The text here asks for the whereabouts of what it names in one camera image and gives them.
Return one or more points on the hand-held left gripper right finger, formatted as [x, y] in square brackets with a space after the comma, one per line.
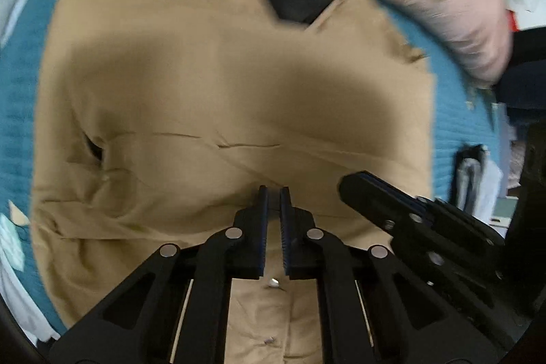
[285, 227]

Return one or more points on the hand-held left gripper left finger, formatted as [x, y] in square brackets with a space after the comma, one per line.
[265, 227]

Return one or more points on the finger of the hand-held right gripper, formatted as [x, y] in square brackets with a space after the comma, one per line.
[375, 193]

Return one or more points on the tan jacket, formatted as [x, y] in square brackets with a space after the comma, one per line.
[213, 91]

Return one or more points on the red and white box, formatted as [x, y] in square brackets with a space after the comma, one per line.
[527, 14]

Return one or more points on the teal quilted blanket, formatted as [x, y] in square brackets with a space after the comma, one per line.
[25, 91]

